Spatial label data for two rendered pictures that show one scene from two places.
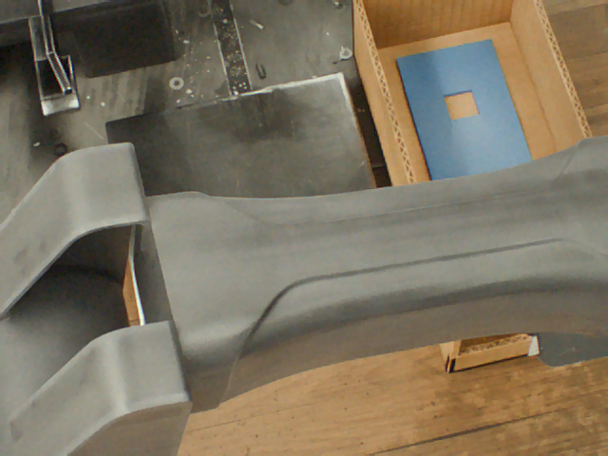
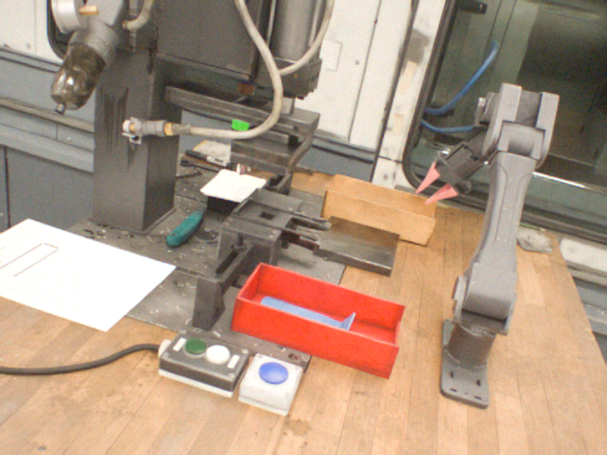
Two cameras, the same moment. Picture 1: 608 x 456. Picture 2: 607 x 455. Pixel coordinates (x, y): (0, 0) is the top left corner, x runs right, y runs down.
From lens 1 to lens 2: 1.12 m
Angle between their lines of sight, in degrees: 59
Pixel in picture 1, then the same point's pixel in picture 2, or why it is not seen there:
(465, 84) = not seen: hidden behind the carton
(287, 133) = (344, 227)
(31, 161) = (309, 269)
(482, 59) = not seen: hidden behind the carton
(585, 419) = (449, 239)
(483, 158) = not seen: hidden behind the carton
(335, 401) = (425, 262)
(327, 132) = (349, 224)
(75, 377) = (545, 102)
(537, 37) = (354, 186)
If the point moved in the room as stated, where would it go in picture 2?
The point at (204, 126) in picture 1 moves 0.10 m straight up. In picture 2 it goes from (331, 236) to (340, 191)
